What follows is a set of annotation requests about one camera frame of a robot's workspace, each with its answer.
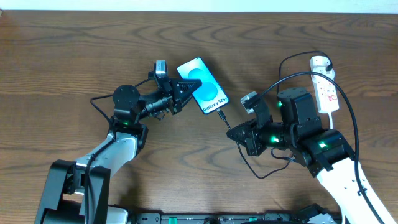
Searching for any blue screen Galaxy smartphone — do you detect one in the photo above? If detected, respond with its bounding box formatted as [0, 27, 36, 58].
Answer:
[177, 57, 229, 114]

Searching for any black USB charging cable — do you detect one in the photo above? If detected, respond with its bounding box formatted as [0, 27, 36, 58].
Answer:
[216, 50, 334, 180]

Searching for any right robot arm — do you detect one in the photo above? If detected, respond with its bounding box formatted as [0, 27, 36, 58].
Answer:
[227, 88, 394, 223]

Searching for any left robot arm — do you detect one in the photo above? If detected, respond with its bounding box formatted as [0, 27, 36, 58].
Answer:
[35, 72, 202, 223]

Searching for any white power strip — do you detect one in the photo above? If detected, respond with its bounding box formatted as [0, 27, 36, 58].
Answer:
[311, 75, 340, 114]

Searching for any white USB wall charger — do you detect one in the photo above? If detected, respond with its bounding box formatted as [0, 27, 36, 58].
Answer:
[310, 55, 333, 72]

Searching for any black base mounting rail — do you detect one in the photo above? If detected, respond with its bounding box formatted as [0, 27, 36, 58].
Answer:
[127, 213, 341, 224]

